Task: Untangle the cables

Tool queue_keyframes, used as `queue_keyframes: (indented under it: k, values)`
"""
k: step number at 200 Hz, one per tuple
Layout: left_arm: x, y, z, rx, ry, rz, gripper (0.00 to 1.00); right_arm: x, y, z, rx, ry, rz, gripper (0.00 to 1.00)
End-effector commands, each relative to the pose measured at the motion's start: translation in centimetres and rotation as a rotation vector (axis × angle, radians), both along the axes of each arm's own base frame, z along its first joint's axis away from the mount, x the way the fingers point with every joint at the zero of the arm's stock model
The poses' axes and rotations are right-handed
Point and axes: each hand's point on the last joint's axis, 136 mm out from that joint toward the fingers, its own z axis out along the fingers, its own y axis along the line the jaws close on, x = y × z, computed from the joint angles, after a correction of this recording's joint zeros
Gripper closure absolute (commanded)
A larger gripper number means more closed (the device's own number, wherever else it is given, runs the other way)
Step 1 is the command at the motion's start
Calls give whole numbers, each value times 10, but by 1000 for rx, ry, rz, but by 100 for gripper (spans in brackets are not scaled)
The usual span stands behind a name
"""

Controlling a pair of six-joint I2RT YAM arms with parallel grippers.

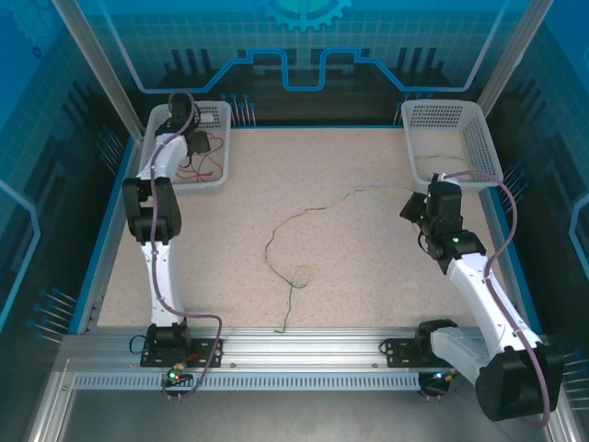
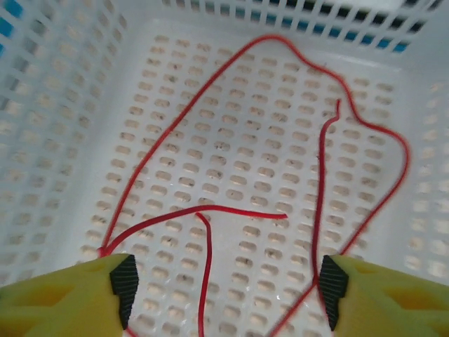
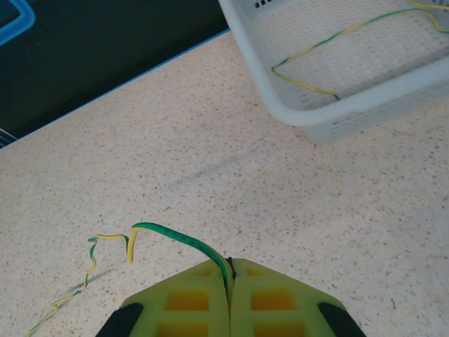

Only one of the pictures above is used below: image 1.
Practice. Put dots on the aluminium frame post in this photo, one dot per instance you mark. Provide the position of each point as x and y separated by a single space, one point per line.
515 50
92 50

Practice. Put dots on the small circuit board with LEDs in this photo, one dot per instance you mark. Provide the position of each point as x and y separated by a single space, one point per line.
437 380
177 374

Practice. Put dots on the grey metal base panel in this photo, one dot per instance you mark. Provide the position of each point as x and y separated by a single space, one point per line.
294 419

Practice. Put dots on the white basket with labels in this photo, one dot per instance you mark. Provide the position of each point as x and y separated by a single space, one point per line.
216 161

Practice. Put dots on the plain white basket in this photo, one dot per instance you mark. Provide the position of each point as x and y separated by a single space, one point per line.
437 133

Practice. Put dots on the white sticker label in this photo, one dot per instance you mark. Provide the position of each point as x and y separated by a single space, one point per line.
209 118

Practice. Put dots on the aluminium mounting rail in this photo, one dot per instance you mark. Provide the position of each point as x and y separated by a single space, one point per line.
299 345

